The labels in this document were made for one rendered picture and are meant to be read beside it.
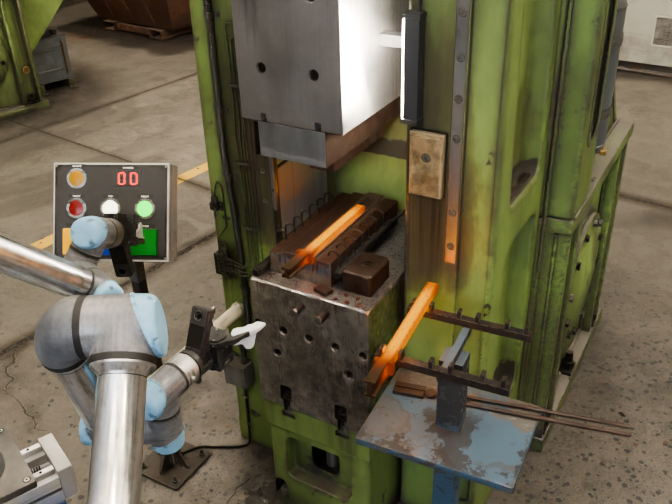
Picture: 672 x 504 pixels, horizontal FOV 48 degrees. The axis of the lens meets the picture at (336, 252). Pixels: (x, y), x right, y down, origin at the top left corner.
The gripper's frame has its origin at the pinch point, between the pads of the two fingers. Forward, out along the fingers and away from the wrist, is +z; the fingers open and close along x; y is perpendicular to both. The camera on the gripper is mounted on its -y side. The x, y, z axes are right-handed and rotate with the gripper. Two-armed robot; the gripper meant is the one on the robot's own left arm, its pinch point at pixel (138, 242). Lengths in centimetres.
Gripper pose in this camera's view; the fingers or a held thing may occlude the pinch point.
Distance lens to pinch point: 213.0
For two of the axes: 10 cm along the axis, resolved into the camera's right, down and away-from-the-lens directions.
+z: 0.9, -0.1, 10.0
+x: -10.0, -0.1, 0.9
